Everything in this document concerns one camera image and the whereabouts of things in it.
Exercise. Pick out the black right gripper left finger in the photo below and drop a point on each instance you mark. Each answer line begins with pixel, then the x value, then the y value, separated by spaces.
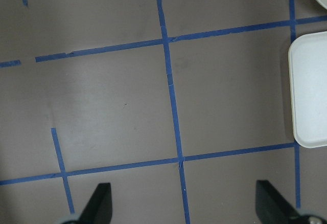
pixel 99 207

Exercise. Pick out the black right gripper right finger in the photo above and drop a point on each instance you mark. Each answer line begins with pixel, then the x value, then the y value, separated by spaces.
pixel 271 206

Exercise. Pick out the white rectangular tray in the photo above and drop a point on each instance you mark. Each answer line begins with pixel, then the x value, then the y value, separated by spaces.
pixel 307 72

